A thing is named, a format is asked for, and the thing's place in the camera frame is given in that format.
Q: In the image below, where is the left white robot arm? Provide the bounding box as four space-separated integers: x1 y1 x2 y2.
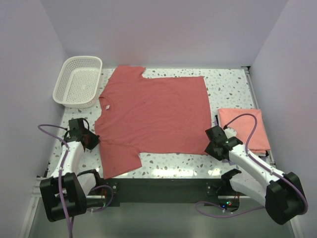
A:
40 118 101 222

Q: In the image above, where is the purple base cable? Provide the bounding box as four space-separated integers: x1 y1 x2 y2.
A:
195 201 267 218
85 184 116 213

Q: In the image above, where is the red t shirt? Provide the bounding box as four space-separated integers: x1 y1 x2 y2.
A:
95 65 211 179

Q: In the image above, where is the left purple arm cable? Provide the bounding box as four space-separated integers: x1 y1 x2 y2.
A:
37 123 76 238

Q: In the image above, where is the folded salmon t shirt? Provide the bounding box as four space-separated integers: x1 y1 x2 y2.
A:
218 108 271 154

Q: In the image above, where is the white plastic basket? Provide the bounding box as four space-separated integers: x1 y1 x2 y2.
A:
53 56 103 109

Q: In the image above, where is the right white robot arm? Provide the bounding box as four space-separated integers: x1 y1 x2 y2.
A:
205 126 308 225

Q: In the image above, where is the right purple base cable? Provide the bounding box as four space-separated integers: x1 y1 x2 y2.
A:
195 201 267 218

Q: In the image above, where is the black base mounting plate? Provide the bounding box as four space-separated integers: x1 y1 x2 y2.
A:
87 178 236 207

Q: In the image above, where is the aluminium frame rail right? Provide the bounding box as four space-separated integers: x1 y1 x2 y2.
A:
242 66 276 168

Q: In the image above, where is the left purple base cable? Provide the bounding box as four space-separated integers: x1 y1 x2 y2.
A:
85 184 116 213

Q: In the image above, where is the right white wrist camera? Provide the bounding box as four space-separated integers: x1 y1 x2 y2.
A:
223 125 237 139

